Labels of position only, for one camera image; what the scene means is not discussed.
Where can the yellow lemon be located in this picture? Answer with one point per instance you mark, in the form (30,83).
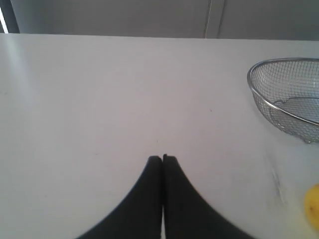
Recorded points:
(311,206)

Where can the oval steel mesh basket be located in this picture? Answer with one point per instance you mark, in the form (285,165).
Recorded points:
(286,92)

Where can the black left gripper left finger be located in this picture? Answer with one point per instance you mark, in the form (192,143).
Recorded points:
(139,215)

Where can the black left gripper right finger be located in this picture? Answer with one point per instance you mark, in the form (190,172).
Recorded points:
(186,214)

